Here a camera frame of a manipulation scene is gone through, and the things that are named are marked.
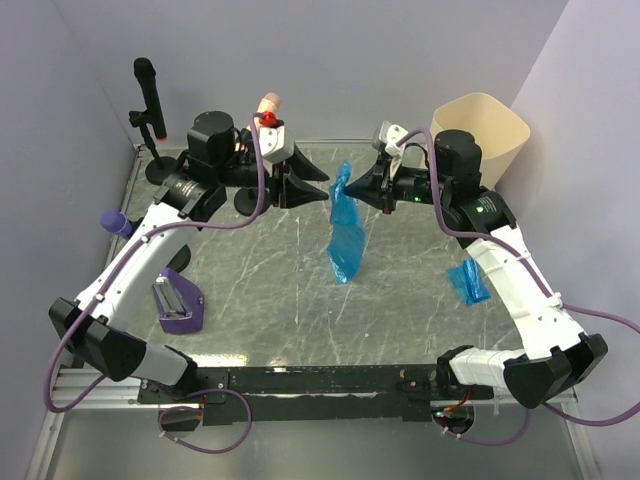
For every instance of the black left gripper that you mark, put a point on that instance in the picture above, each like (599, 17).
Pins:
(297, 193)

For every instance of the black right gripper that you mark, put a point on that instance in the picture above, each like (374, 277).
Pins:
(376, 187)

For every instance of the blue plastic trash bag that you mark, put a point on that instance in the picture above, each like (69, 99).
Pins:
(347, 241)

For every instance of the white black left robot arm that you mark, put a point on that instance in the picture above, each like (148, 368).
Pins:
(94, 325)

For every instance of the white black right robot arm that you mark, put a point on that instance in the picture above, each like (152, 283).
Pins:
(557, 353)

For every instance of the cream plastic trash bin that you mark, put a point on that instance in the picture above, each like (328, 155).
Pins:
(498, 130)

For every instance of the peach pink microphone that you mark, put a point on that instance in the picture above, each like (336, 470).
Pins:
(269, 103)

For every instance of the purple wedge holder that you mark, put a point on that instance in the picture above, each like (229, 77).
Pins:
(179, 302)

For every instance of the purple microphone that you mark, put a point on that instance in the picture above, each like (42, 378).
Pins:
(116, 223)

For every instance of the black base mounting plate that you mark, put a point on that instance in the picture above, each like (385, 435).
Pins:
(304, 393)

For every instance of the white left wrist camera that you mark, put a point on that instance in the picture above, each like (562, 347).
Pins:
(276, 142)

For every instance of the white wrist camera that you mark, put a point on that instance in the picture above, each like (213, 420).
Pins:
(387, 137)
(276, 142)

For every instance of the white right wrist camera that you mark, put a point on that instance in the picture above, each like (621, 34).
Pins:
(387, 137)

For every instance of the aluminium rail frame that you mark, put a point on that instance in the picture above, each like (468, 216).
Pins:
(71, 382)

